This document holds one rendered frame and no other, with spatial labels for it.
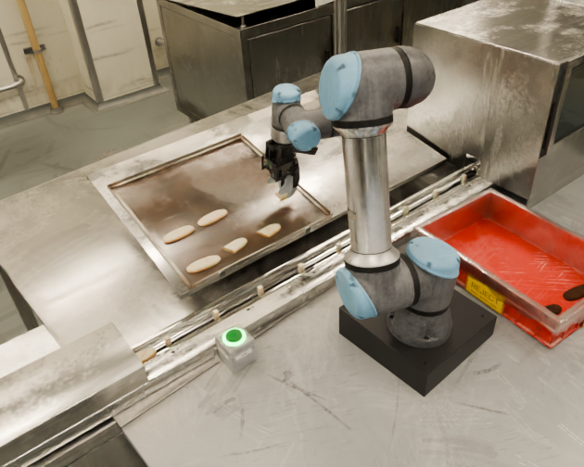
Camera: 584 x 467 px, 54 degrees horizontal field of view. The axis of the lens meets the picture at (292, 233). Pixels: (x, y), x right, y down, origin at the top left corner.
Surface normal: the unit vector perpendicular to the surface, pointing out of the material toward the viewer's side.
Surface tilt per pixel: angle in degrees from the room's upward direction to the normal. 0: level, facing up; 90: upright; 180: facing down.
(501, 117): 90
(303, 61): 90
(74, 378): 0
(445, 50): 90
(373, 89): 73
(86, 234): 0
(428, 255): 11
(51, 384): 0
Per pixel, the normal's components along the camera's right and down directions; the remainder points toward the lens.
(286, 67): 0.61, 0.45
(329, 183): 0.05, -0.70
